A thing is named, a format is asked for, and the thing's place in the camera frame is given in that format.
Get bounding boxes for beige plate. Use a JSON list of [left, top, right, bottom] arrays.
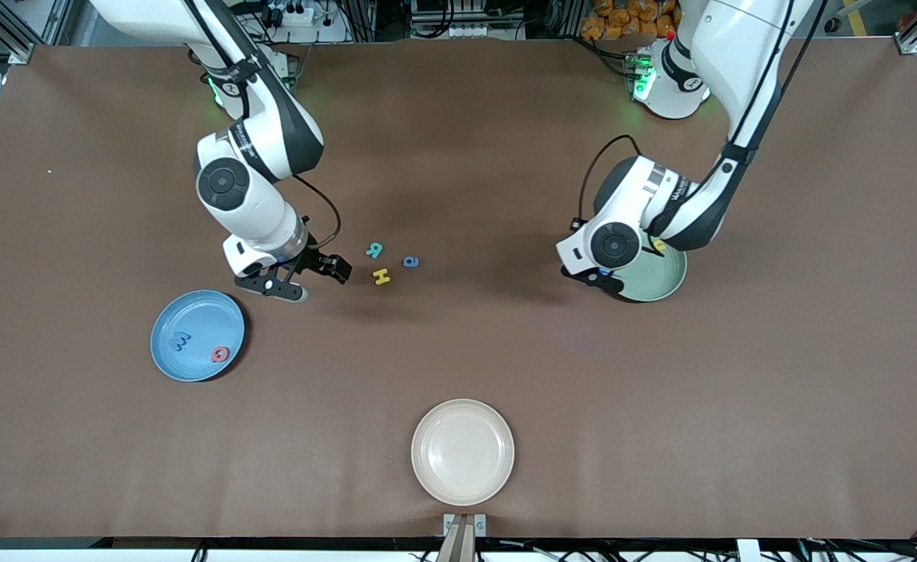
[[411, 399, 516, 507]]

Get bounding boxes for black electronics rack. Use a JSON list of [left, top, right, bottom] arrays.
[[407, 0, 529, 41]]

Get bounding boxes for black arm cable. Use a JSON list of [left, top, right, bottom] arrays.
[[181, 0, 343, 251], [579, 0, 826, 231]]

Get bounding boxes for brown table cover sheet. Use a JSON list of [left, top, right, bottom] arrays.
[[0, 35, 917, 541]]

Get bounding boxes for blue plate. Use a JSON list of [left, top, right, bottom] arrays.
[[150, 290, 247, 383]]

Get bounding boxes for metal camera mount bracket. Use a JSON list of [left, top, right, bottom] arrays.
[[436, 512, 488, 562]]

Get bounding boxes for white power strip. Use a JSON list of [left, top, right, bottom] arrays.
[[267, 0, 326, 28]]

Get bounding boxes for green plate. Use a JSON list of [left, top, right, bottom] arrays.
[[620, 242, 688, 303]]

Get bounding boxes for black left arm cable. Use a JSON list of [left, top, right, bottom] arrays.
[[579, 0, 826, 231]]

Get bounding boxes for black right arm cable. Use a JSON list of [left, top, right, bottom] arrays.
[[181, 0, 343, 251]]

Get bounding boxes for bag of orange items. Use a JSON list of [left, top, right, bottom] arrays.
[[581, 0, 681, 41]]

